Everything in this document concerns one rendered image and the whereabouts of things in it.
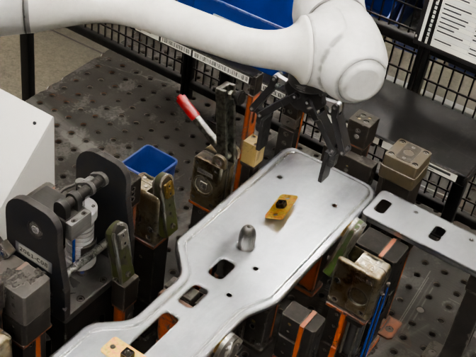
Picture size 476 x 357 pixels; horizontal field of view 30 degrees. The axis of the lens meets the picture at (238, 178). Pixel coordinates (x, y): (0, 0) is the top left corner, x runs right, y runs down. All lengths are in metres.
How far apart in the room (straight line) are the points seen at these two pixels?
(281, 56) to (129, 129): 1.14
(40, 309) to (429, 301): 0.95
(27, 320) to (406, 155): 0.84
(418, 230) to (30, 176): 0.85
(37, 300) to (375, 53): 0.65
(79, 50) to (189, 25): 2.73
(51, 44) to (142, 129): 1.74
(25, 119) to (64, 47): 2.07
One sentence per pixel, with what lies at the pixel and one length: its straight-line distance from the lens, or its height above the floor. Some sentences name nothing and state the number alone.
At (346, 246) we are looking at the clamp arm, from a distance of 1.58.
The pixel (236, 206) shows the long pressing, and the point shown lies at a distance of 1.72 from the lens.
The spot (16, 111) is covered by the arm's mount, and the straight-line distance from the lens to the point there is 2.03.
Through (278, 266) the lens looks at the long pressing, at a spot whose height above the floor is 1.00.
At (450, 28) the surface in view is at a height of 1.21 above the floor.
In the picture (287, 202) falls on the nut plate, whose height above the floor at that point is 1.02.
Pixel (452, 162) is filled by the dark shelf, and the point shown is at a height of 1.03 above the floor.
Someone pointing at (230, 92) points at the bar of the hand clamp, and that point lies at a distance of 1.65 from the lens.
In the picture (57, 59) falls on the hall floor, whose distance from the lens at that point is 3.98.
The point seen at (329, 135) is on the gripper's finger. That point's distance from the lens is 1.56.
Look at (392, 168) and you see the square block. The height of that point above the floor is 1.03.
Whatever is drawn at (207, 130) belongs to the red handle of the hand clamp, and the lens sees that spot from 1.73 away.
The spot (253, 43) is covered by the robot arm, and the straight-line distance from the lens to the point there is 1.30.
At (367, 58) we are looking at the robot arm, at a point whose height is 1.49.
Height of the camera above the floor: 2.12
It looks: 39 degrees down
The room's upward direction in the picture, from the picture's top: 9 degrees clockwise
